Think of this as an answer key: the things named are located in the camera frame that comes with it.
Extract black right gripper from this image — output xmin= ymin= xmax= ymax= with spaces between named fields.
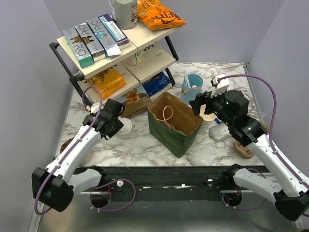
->
xmin=189 ymin=87 xmax=234 ymax=127

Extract white plastic lid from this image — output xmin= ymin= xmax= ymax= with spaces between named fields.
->
xmin=118 ymin=117 xmax=132 ymax=134

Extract white paper cup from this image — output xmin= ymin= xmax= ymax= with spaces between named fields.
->
xmin=118 ymin=133 xmax=131 ymax=139

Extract green paper bag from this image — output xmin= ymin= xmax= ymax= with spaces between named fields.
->
xmin=148 ymin=92 xmax=203 ymax=158

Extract brown cardboard cup carrier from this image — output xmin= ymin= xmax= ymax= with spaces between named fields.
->
xmin=229 ymin=121 xmax=270 ymax=159

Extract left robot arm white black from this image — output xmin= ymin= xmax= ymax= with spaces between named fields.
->
xmin=31 ymin=99 xmax=125 ymax=212

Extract stack of white paper cups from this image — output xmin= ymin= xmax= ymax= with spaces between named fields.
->
xmin=200 ymin=113 xmax=216 ymax=129

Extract light blue cup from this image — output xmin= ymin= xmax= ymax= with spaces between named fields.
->
xmin=181 ymin=74 xmax=204 ymax=105

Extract white stirrers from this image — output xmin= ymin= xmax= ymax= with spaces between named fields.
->
xmin=184 ymin=71 xmax=197 ymax=88

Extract blue razor box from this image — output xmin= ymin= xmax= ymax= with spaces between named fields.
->
xmin=214 ymin=117 xmax=222 ymax=124

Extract brown snack bag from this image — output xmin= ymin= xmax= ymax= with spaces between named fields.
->
xmin=117 ymin=84 xmax=152 ymax=117

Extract silver glitter pouch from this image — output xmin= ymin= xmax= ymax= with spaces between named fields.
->
xmin=209 ymin=123 xmax=232 ymax=142

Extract blue snack bag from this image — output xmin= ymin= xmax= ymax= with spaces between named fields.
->
xmin=142 ymin=72 xmax=171 ymax=97

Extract yellow snack bag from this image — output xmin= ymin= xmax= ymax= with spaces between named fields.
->
xmin=87 ymin=68 xmax=126 ymax=100

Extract brown RO box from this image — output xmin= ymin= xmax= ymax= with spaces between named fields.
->
xmin=74 ymin=23 xmax=106 ymax=62

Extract blue RO box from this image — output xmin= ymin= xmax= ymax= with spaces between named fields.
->
xmin=86 ymin=18 xmax=121 ymax=58

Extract purple white box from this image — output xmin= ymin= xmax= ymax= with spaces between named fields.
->
xmin=98 ymin=14 xmax=130 ymax=50

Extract teal RO box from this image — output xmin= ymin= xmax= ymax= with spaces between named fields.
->
xmin=63 ymin=28 xmax=94 ymax=68

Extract orange chips bag top shelf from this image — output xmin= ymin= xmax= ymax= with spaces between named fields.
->
xmin=137 ymin=0 xmax=186 ymax=30

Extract grey canister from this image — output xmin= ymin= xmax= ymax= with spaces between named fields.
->
xmin=109 ymin=0 xmax=139 ymax=29

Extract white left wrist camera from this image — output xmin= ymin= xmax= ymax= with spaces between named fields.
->
xmin=85 ymin=101 xmax=101 ymax=114

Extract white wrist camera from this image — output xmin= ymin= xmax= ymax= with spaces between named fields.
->
xmin=211 ymin=74 xmax=230 ymax=98
xmin=85 ymin=101 xmax=101 ymax=114

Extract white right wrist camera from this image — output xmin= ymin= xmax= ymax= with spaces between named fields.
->
xmin=211 ymin=74 xmax=230 ymax=98

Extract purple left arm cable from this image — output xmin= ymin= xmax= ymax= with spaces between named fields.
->
xmin=33 ymin=86 xmax=136 ymax=216

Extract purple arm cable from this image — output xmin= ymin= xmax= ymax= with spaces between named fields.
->
xmin=33 ymin=86 xmax=136 ymax=216
xmin=217 ymin=74 xmax=309 ymax=217

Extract black frame beige shelf rack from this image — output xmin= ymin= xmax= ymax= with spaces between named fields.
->
xmin=49 ymin=23 xmax=179 ymax=99

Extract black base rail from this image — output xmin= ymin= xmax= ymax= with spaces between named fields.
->
xmin=72 ymin=165 xmax=242 ymax=203

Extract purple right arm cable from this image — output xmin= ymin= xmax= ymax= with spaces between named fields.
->
xmin=217 ymin=74 xmax=309 ymax=217

